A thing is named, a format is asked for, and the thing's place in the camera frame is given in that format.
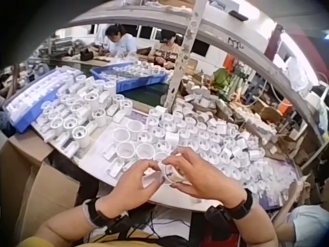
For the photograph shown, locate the person's right hand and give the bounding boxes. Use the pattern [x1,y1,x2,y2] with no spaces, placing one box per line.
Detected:
[161,148,247,208]

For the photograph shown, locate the person's left hand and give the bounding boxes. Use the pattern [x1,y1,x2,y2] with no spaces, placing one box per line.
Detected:
[99,160,166,218]

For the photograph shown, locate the white round plastic housing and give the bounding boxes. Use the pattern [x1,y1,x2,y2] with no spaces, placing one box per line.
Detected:
[142,154,191,188]

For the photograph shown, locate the group of flat white covers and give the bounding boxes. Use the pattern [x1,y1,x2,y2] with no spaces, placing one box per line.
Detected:
[104,151,138,179]

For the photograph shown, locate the black wrist band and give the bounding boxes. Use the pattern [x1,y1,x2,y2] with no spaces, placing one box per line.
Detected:
[84,197,132,234]
[205,188,254,228]

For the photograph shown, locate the heap of small white shells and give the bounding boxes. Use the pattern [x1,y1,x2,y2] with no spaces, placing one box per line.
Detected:
[143,107,267,187]

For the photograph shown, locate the large white plastic cup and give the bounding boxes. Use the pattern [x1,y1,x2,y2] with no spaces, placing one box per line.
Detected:
[136,143,156,160]
[127,120,144,137]
[115,142,136,160]
[113,129,131,145]

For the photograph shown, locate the cluttered workbench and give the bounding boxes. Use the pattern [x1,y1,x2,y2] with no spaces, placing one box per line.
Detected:
[177,58,322,165]

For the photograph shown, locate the pile of white housings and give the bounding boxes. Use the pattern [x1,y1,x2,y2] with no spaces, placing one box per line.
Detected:
[32,74,135,158]

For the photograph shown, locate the brown cardboard box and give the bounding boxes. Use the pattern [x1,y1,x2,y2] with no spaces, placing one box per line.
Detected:
[0,133,81,235]

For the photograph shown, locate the green conveyor belt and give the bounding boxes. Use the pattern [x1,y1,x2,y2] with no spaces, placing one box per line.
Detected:
[50,58,171,107]

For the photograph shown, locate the blue crate of white parts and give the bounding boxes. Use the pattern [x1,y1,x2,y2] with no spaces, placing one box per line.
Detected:
[89,61,172,94]

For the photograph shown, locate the blue tray of white parts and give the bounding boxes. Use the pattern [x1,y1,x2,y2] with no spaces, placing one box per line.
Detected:
[2,65,87,134]

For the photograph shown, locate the black tape dispenser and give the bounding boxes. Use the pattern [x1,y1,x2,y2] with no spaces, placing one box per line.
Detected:
[79,48,94,62]

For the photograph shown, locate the black cables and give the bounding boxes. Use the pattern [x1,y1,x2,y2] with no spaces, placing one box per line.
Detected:
[120,203,209,247]

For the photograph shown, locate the white upright post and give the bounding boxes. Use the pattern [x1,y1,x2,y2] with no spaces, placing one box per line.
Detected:
[164,0,205,115]

